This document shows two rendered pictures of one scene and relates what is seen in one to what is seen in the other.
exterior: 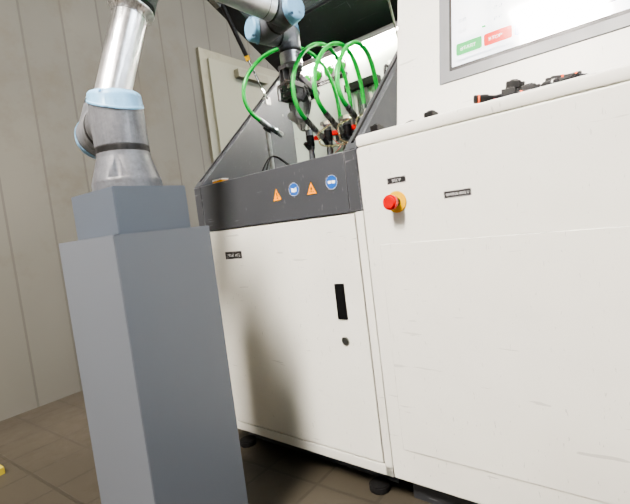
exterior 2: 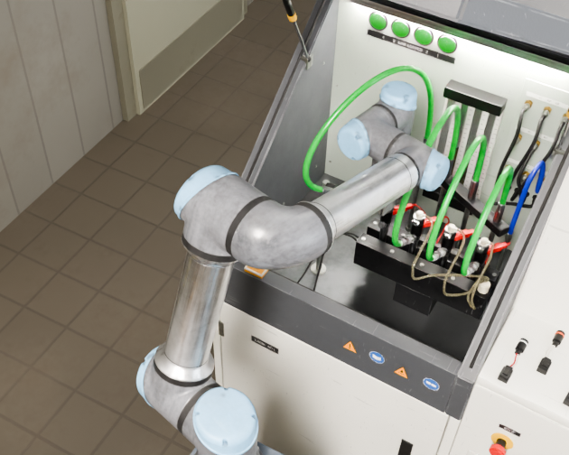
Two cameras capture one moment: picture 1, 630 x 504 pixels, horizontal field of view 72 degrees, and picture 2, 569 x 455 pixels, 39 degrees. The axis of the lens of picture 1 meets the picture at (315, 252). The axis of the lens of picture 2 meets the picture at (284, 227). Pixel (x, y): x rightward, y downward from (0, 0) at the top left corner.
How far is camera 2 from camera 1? 1.72 m
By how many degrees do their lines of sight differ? 43
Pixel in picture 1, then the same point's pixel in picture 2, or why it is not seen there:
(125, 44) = (215, 310)
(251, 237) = (298, 349)
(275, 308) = (316, 409)
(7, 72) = not seen: outside the picture
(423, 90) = (568, 277)
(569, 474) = not seen: outside the picture
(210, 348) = not seen: outside the picture
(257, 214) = (313, 339)
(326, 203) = (416, 392)
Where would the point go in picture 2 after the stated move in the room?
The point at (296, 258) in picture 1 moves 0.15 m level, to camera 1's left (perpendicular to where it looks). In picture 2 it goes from (359, 398) to (301, 405)
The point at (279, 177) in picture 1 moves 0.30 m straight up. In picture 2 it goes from (359, 337) to (373, 249)
